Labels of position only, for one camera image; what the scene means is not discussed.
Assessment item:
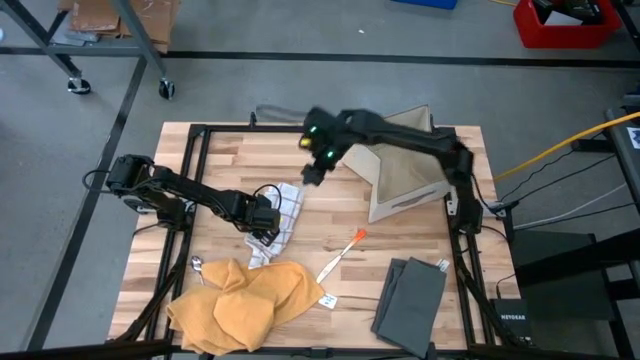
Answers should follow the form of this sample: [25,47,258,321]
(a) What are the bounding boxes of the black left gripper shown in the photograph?
[239,192,282,247]

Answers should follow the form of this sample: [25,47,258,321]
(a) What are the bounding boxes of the black floor cable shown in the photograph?
[499,152,617,202]
[562,200,636,225]

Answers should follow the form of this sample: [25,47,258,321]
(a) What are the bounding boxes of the blue plastic bin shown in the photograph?
[389,0,459,10]

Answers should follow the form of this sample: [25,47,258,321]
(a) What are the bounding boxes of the black aluminium table frame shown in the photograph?
[107,113,526,360]

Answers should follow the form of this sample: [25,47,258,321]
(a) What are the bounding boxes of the yellow cable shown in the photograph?
[492,109,640,181]

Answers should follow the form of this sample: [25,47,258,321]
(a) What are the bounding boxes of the beige fabric storage box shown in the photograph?
[341,103,453,225]

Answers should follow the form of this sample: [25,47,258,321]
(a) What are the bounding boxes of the black Netgear network switch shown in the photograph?
[488,297,535,346]

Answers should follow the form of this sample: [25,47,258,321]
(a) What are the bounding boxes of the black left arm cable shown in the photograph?
[82,169,114,195]

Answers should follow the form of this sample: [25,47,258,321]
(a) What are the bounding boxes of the white checked towel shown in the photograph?
[243,182,306,270]

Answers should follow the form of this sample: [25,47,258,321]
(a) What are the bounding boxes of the mustard yellow towel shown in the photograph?
[165,257,339,357]

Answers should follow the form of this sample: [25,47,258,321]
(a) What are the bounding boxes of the dark grey towel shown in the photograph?
[370,256,451,360]

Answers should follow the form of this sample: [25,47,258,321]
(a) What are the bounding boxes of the black metal stand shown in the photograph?
[602,92,640,360]

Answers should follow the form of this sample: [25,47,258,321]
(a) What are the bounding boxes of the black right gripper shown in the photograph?
[298,105,351,188]

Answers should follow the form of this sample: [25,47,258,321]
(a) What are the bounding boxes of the grey metal wheeled cart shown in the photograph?
[0,0,176,100]

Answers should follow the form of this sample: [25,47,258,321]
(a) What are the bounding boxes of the brown cardboard sheets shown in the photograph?
[55,0,181,55]

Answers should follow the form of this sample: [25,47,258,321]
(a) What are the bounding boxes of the orange-handled knife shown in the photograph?
[315,228,369,285]

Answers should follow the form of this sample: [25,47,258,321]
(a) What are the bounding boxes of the red plastic bin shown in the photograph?
[511,0,623,50]

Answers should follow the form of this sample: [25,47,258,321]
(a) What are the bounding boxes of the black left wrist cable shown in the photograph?
[252,183,284,211]

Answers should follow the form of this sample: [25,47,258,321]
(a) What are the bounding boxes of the white floor cable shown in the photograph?
[514,182,627,230]

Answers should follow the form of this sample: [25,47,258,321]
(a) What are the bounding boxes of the silver metal spoon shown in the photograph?
[190,254,205,286]

